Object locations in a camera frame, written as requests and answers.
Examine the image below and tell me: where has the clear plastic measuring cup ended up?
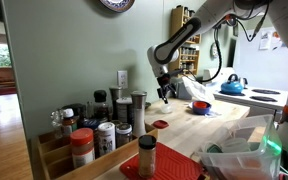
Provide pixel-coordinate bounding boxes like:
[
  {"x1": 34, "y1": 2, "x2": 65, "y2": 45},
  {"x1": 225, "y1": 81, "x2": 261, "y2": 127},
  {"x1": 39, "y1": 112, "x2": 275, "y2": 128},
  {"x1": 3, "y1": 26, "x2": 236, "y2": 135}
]
[{"x1": 159, "y1": 102, "x2": 174, "y2": 115}]

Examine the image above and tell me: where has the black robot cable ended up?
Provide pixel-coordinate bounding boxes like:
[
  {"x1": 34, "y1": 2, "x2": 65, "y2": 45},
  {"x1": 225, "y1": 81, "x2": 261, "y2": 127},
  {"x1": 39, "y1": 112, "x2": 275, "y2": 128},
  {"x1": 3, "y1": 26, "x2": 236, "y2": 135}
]
[{"x1": 197, "y1": 0, "x2": 272, "y2": 84}]

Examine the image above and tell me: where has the red silicone mat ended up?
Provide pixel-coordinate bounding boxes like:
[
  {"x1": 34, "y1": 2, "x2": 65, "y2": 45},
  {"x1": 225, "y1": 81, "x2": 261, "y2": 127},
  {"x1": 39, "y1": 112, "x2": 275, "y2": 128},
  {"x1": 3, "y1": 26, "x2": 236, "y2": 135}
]
[{"x1": 118, "y1": 142, "x2": 207, "y2": 180}]

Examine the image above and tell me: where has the green plastic lid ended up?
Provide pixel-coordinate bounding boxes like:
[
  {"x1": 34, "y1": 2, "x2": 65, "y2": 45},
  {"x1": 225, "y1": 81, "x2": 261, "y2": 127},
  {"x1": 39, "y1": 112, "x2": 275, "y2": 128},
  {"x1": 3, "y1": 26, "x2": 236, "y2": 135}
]
[{"x1": 206, "y1": 143, "x2": 223, "y2": 154}]

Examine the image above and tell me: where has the tall steel grinder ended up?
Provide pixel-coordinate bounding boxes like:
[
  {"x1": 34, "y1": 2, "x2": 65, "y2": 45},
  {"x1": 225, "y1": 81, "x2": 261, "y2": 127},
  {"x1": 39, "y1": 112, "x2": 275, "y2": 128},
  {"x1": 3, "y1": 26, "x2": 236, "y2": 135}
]
[{"x1": 130, "y1": 90, "x2": 148, "y2": 138}]

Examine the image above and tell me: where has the decorative patterned wall plate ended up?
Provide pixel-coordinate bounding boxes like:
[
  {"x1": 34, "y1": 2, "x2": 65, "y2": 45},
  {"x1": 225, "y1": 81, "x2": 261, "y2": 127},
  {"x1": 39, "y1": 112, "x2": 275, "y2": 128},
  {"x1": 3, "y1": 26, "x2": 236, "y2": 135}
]
[{"x1": 98, "y1": 0, "x2": 137, "y2": 14}]

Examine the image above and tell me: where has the paper sheet on fridge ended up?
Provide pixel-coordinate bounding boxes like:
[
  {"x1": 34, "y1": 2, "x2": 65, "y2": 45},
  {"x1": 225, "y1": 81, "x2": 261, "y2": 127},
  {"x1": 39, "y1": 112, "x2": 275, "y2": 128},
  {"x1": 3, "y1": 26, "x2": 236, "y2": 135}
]
[
  {"x1": 258, "y1": 29, "x2": 273, "y2": 51},
  {"x1": 272, "y1": 31, "x2": 282, "y2": 51}
]

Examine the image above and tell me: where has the orange lid spice jar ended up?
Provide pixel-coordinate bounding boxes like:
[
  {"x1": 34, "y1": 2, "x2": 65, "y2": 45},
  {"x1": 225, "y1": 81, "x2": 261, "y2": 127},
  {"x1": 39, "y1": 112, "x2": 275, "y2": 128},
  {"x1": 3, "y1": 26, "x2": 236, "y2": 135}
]
[{"x1": 69, "y1": 127, "x2": 96, "y2": 169}]

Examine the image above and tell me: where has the black lid spice jar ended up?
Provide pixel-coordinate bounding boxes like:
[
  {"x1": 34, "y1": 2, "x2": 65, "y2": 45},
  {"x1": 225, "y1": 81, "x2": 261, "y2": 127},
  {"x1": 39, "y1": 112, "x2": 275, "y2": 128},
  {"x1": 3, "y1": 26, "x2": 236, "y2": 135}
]
[{"x1": 137, "y1": 134, "x2": 158, "y2": 179}]

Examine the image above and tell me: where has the orange measuring cup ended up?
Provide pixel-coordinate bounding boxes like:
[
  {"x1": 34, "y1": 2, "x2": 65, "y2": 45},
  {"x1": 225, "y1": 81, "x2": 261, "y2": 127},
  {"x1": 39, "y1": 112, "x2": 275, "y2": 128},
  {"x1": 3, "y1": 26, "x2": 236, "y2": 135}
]
[{"x1": 193, "y1": 101, "x2": 209, "y2": 109}]

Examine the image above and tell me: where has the white wall outlet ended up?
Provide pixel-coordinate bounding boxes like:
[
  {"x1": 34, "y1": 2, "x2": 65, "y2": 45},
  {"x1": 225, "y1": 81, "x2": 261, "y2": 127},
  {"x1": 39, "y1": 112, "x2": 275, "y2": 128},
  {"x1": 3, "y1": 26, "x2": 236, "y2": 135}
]
[{"x1": 117, "y1": 69, "x2": 129, "y2": 89}]

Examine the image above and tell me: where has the silver lid spice jar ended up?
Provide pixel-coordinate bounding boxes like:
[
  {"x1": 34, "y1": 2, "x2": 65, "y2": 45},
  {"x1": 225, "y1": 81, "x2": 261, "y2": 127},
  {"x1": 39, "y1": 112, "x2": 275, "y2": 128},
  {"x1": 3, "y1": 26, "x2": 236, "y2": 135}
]
[{"x1": 115, "y1": 122, "x2": 134, "y2": 149}]

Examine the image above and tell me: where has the blue kettle black handle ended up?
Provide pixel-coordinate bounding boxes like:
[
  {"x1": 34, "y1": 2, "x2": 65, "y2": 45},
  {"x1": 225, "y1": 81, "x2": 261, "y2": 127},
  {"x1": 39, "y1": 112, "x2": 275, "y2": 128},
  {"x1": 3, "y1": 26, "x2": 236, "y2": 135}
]
[{"x1": 220, "y1": 73, "x2": 245, "y2": 95}]

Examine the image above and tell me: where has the large white towel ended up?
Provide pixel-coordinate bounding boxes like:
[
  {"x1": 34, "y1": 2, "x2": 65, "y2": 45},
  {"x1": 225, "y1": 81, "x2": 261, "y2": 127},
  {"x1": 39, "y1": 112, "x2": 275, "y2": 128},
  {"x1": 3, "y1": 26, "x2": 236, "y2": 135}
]
[{"x1": 180, "y1": 75, "x2": 216, "y2": 104}]

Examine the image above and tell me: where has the white kitchen stove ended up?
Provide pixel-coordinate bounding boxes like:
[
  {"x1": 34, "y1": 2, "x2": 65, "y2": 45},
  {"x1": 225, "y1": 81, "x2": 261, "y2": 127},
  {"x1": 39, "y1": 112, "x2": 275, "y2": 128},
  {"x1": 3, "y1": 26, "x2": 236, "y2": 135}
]
[{"x1": 202, "y1": 67, "x2": 288, "y2": 111}]

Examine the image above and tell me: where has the wooden spice tray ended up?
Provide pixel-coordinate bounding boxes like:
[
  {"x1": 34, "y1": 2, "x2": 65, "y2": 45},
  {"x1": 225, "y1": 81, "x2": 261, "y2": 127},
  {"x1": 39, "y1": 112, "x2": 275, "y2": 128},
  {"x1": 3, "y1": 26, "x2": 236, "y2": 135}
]
[{"x1": 30, "y1": 121, "x2": 159, "y2": 180}]

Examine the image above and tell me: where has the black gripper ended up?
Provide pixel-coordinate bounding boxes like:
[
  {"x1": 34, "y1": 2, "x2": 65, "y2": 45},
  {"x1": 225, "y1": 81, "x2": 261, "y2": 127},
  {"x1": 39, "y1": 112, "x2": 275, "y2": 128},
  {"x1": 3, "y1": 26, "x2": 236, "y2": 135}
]
[{"x1": 155, "y1": 72, "x2": 178, "y2": 105}]

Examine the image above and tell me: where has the black cap glass bottle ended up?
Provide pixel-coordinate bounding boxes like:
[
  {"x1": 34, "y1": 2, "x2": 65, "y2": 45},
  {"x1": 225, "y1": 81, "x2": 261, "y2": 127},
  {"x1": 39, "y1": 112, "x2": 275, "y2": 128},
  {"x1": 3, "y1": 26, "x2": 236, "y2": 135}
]
[{"x1": 93, "y1": 89, "x2": 110, "y2": 123}]

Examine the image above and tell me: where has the clear plastic storage bin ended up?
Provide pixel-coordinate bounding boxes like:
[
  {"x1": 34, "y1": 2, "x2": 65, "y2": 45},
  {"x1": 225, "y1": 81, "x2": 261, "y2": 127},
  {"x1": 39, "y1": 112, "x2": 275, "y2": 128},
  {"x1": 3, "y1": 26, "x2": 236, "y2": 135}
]
[{"x1": 195, "y1": 114, "x2": 283, "y2": 180}]

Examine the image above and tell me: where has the white spice shaker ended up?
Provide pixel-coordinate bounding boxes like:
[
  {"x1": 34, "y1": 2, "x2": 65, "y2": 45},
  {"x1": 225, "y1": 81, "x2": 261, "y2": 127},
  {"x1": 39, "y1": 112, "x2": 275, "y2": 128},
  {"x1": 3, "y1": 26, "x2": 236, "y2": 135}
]
[{"x1": 97, "y1": 121, "x2": 117, "y2": 157}]

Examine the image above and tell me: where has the dark metal grinder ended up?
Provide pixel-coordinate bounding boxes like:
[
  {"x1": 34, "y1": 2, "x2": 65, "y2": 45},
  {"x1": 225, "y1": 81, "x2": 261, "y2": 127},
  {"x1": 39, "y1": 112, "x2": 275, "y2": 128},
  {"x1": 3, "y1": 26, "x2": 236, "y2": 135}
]
[{"x1": 109, "y1": 85, "x2": 123, "y2": 121}]

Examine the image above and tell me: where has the wooden wall spice rack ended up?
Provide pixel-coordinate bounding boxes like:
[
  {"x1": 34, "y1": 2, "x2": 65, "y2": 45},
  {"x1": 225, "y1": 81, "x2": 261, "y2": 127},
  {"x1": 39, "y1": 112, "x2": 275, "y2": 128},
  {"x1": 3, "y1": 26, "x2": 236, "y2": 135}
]
[
  {"x1": 177, "y1": 44, "x2": 201, "y2": 76},
  {"x1": 169, "y1": 4, "x2": 202, "y2": 45}
]

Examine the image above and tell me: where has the clear glass bottle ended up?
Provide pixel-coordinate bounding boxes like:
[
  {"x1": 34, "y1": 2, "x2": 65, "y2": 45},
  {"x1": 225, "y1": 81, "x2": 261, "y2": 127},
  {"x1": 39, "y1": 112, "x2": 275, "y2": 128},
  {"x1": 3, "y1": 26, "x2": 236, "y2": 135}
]
[{"x1": 49, "y1": 109, "x2": 64, "y2": 139}]

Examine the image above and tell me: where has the dark jar white lid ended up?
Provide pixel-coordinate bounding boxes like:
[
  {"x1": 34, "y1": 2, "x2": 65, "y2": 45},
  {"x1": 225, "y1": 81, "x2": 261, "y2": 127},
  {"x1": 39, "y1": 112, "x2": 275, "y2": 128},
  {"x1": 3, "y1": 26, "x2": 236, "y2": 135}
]
[{"x1": 115, "y1": 96, "x2": 134, "y2": 125}]

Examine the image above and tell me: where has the white cap red jar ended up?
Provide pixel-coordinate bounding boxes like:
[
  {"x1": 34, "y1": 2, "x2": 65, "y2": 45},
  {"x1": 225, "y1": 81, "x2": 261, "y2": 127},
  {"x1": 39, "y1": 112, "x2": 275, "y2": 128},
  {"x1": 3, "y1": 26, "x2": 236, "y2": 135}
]
[{"x1": 61, "y1": 107, "x2": 78, "y2": 137}]

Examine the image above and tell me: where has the white refrigerator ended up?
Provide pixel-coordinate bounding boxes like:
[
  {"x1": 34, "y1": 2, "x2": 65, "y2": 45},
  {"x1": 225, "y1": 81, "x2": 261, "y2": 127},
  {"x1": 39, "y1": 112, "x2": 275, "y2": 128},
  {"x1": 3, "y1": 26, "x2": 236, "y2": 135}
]
[{"x1": 235, "y1": 26, "x2": 288, "y2": 91}]

